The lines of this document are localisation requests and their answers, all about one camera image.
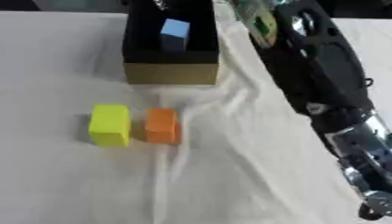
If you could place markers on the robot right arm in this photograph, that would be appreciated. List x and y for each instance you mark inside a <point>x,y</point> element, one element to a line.
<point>326,73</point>

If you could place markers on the cardboard box with black inside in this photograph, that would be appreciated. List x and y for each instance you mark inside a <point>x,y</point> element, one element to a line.
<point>171,74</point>

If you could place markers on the orange block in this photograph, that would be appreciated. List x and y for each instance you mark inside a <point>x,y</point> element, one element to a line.
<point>162,125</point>

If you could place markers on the blue block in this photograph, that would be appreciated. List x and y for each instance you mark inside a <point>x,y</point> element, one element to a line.
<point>175,32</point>

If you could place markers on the yellow-green block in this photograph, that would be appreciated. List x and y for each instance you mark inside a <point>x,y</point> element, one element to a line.
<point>109,125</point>

